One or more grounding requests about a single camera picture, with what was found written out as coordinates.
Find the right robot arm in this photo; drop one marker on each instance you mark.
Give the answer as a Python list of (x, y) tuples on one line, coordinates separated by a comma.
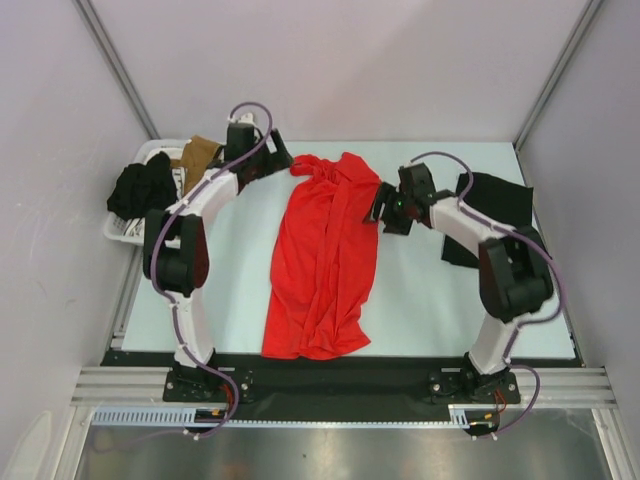
[(517, 276)]

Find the black tank top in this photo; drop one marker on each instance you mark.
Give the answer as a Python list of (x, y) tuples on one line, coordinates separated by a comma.
[(497, 198)]

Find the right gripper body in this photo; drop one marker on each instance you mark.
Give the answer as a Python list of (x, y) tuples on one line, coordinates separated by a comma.
[(398, 214)]

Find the right aluminium frame post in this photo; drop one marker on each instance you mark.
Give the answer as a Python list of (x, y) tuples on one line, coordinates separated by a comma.
[(568, 52)]

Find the aluminium frame post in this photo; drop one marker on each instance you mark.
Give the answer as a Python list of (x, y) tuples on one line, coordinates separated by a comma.
[(568, 52), (112, 58)]

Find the striped black white garment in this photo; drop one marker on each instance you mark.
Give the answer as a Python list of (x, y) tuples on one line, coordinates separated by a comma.
[(135, 228)]

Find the white laundry basket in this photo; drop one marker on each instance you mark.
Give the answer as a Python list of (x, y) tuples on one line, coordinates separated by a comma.
[(114, 227)]

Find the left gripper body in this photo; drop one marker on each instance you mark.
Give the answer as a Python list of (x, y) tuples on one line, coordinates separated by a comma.
[(265, 164)]

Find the red garment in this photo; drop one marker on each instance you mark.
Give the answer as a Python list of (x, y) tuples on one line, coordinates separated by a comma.
[(324, 261)]

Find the left aluminium frame post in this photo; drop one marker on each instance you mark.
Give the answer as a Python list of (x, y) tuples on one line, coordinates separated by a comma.
[(112, 58)]

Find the aluminium extrusion rail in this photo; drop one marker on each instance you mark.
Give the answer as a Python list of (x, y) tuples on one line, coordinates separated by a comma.
[(559, 387)]

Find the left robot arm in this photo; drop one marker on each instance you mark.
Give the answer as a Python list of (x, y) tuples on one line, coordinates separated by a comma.
[(175, 251)]

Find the brown garment in basket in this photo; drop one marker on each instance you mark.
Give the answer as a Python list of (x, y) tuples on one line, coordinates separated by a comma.
[(197, 154)]

